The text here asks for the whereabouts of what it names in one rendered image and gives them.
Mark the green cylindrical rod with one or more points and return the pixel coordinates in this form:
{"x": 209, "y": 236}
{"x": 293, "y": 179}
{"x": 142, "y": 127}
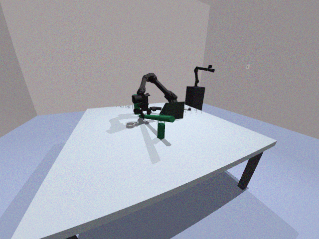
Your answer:
{"x": 161, "y": 118}

